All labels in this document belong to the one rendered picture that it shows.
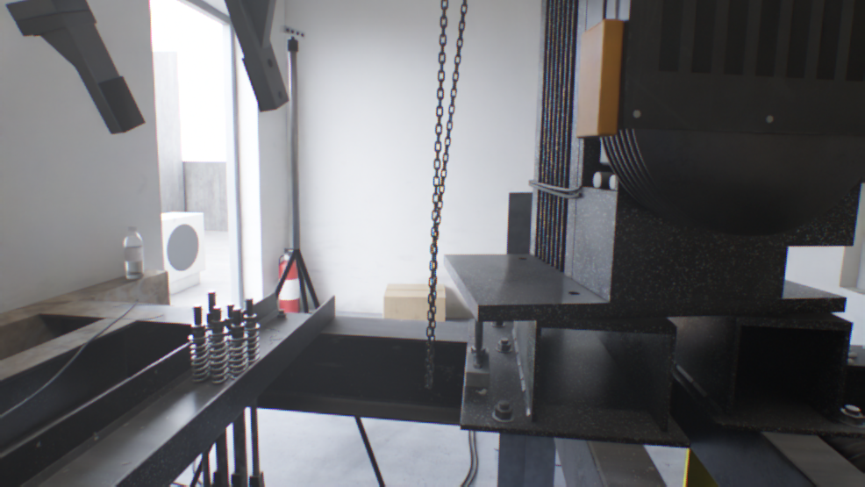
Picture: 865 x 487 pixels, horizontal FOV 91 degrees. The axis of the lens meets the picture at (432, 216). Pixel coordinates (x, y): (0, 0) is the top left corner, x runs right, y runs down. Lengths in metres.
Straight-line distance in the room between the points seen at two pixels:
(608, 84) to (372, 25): 2.84
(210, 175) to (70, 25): 7.73
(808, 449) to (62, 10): 1.16
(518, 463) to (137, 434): 1.17
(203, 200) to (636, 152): 7.84
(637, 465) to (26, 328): 1.68
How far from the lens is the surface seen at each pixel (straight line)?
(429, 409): 1.40
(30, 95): 1.96
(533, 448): 1.68
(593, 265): 0.90
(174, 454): 0.83
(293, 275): 3.27
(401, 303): 2.98
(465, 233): 3.20
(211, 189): 8.14
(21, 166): 1.92
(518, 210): 1.39
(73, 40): 0.43
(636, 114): 0.68
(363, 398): 1.44
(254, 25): 0.35
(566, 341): 1.27
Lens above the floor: 1.14
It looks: 7 degrees down
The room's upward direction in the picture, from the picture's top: 1 degrees clockwise
